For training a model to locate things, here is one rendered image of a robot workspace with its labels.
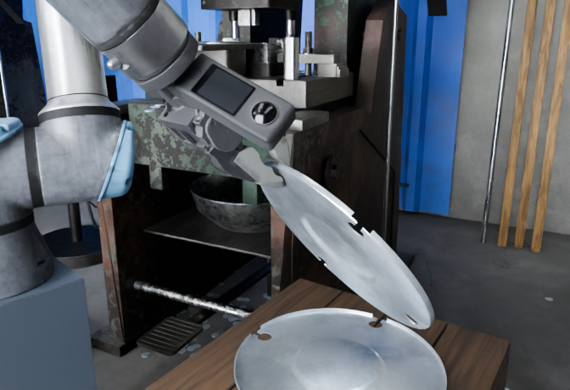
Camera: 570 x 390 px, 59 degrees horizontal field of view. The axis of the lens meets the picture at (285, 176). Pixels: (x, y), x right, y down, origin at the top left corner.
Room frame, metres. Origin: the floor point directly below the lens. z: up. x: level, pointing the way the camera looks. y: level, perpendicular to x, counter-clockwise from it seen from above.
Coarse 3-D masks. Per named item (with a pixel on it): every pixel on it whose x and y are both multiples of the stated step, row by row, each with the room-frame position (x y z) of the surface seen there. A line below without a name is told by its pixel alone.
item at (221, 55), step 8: (200, 48) 1.03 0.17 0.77; (208, 48) 1.04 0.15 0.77; (216, 48) 1.06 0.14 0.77; (224, 48) 1.09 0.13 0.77; (232, 48) 1.12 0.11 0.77; (240, 48) 1.14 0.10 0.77; (248, 48) 1.17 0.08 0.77; (256, 48) 1.21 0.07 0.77; (208, 56) 1.16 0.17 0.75; (216, 56) 1.15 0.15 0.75; (224, 56) 1.14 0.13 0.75; (232, 56) 1.15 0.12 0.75; (240, 56) 1.18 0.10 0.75; (224, 64) 1.14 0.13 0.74; (232, 64) 1.15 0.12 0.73; (240, 64) 1.18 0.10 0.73; (240, 72) 1.18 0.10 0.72
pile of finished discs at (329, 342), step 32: (288, 320) 0.73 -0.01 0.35; (320, 320) 0.73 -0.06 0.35; (352, 320) 0.73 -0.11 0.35; (384, 320) 0.73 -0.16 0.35; (256, 352) 0.64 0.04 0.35; (288, 352) 0.64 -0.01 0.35; (320, 352) 0.64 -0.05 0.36; (352, 352) 0.64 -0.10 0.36; (384, 352) 0.64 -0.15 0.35; (416, 352) 0.64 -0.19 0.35; (256, 384) 0.57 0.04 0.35; (288, 384) 0.57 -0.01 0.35; (320, 384) 0.57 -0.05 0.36; (352, 384) 0.57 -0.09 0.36; (384, 384) 0.57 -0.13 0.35; (416, 384) 0.57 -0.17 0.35
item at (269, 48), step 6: (264, 42) 1.34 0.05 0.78; (264, 48) 1.25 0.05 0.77; (270, 48) 1.26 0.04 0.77; (276, 48) 1.28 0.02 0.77; (282, 48) 1.32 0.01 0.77; (246, 54) 1.27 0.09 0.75; (252, 54) 1.26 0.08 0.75; (258, 54) 1.25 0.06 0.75; (264, 54) 1.25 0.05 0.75; (270, 54) 1.26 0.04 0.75; (276, 54) 1.28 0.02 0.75; (246, 60) 1.27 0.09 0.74; (252, 60) 1.26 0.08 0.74; (258, 60) 1.25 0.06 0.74; (264, 60) 1.25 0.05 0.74; (270, 60) 1.26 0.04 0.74; (276, 60) 1.28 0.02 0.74
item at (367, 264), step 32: (288, 192) 0.60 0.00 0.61; (320, 192) 0.51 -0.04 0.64; (288, 224) 0.72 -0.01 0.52; (320, 224) 0.61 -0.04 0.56; (320, 256) 0.70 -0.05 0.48; (352, 256) 0.60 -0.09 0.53; (384, 256) 0.48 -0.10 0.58; (352, 288) 0.69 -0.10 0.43; (384, 288) 0.56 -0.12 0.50; (416, 288) 0.48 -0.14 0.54; (416, 320) 0.55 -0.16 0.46
